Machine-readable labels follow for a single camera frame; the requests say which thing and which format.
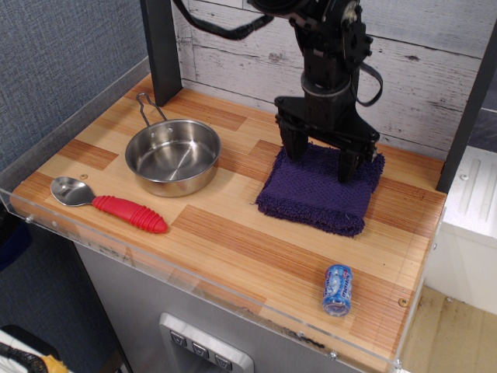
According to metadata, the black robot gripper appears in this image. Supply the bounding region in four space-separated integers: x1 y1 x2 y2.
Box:
275 92 379 183

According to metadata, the dark blue towel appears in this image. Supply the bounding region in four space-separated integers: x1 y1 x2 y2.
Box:
255 143 385 237

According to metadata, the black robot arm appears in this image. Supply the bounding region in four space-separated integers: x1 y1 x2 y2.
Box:
250 1 381 183

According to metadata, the blue gum bottle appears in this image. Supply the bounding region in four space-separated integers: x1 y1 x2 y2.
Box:
321 264 353 317

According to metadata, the stainless steel small pan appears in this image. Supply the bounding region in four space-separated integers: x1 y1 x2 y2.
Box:
125 92 221 197

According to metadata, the white side cabinet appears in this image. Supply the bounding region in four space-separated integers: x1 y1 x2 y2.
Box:
425 146 496 314

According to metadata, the stainless steel toy fridge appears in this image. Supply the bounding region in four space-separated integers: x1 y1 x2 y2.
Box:
77 244 392 372

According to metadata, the yellow black object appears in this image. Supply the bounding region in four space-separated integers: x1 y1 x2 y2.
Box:
1 343 69 373

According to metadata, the black right shelf post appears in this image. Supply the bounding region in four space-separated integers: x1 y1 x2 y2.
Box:
436 24 496 193

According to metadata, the black shelf post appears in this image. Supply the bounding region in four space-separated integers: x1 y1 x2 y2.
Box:
436 24 496 193
140 0 182 106

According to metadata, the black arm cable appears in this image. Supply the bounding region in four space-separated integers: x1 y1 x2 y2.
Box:
172 0 384 109

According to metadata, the black left shelf post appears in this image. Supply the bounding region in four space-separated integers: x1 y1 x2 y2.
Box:
140 0 182 106

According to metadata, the red handled metal spoon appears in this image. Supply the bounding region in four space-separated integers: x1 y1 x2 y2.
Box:
50 176 168 233

